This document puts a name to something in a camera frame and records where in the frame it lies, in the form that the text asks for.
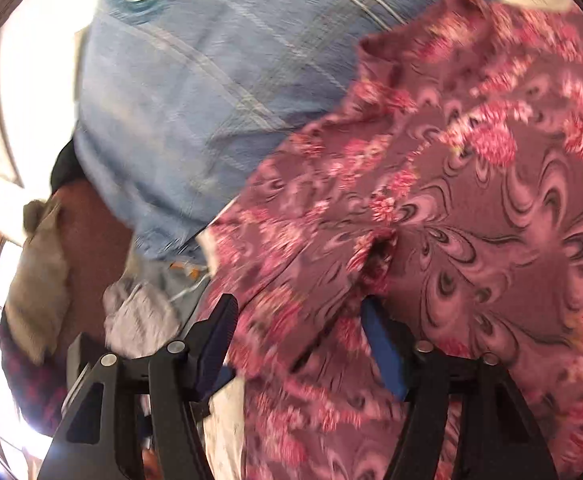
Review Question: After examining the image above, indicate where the dark red plaid cloth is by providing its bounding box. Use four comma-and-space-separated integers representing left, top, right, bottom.
0, 310, 75, 437

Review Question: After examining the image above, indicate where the beige cloth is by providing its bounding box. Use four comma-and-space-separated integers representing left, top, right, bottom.
6, 199, 72, 367

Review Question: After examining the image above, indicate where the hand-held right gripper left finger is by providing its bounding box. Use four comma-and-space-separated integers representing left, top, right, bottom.
36, 293, 239, 480

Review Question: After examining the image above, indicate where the blue striped blanket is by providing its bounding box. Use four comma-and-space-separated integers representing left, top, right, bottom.
74, 0, 555, 267

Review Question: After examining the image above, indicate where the white-grey crumpled cloth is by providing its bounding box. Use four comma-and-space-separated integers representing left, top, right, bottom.
102, 280, 182, 361

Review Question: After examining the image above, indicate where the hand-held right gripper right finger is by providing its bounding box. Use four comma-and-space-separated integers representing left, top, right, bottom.
361, 299, 558, 480

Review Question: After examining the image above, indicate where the pink floral cloth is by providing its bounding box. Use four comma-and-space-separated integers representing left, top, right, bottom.
192, 0, 583, 480

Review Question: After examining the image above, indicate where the grey cloth with orange print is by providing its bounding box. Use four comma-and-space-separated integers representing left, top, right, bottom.
126, 255, 212, 321

